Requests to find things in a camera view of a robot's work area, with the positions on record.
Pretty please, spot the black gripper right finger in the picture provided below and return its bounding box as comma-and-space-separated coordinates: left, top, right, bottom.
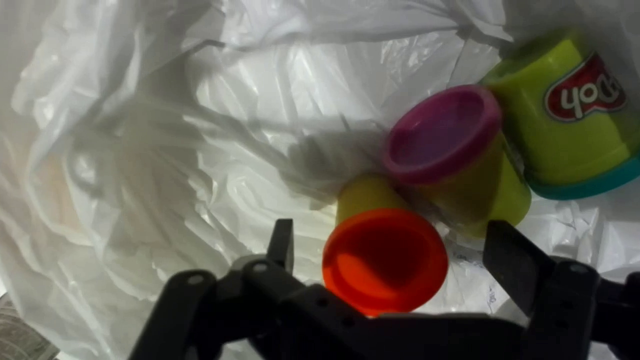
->
481, 221, 640, 360

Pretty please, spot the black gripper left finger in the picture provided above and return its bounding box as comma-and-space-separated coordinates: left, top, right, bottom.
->
127, 219, 428, 360

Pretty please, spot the orange toy cup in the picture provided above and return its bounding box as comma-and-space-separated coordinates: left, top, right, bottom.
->
321, 175, 447, 317

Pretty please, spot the pink lidded toy tub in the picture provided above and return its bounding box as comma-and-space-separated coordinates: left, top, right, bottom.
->
382, 85, 532, 236

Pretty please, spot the green play dough tub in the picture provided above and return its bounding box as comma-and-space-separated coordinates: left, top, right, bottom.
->
481, 29, 640, 200

